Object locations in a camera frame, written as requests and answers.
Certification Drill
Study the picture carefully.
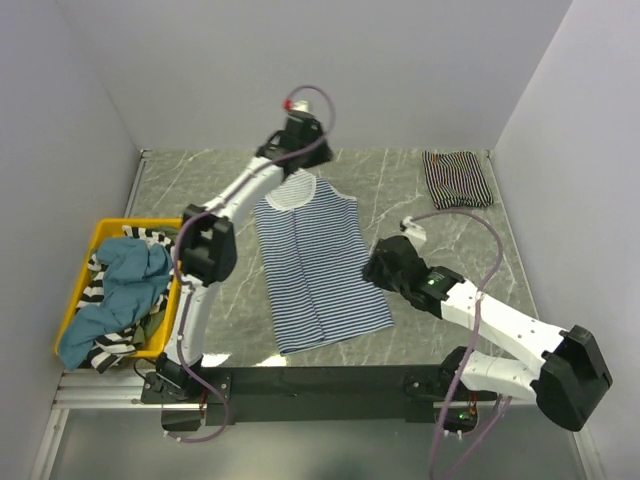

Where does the black base beam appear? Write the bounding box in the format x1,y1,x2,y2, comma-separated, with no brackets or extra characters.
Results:
141,365,452,431

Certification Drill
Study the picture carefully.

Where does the blue white striped tank top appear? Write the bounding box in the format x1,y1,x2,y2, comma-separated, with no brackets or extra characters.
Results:
254,170,394,355

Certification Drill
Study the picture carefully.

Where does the teal tank top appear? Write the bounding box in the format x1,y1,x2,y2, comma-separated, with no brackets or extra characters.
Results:
58,236,173,370

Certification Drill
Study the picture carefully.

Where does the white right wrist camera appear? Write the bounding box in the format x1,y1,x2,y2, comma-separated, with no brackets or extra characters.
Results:
400,216,426,250

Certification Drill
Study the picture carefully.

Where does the yellow plastic bin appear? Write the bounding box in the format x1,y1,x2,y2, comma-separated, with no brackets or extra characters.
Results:
54,218,182,358

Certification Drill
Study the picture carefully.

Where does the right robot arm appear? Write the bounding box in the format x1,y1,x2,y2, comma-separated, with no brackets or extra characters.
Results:
363,236,613,432

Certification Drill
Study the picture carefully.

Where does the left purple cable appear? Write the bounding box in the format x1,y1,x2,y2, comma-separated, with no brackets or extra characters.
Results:
169,85,336,445

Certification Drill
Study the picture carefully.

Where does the aluminium rail frame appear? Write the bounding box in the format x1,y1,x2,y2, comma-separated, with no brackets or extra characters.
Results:
31,371,603,479

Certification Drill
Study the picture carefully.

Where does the black white striped tank top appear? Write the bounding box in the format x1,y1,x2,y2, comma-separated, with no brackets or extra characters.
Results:
423,151,494,210

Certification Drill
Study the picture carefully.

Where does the wide striped black white top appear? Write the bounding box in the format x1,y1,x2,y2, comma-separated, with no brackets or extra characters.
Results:
79,225,175,373

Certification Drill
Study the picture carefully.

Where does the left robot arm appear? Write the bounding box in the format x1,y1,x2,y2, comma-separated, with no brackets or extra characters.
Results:
156,108,332,402

